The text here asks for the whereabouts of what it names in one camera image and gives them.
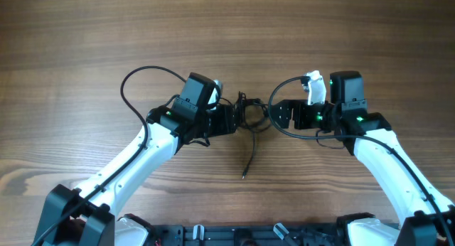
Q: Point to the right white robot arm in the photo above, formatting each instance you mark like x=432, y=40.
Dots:
x=339, y=110

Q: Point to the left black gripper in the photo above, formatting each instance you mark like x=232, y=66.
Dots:
x=225, y=112

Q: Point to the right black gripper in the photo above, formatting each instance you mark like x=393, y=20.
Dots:
x=301, y=107

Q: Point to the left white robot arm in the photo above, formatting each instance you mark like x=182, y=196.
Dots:
x=89, y=214

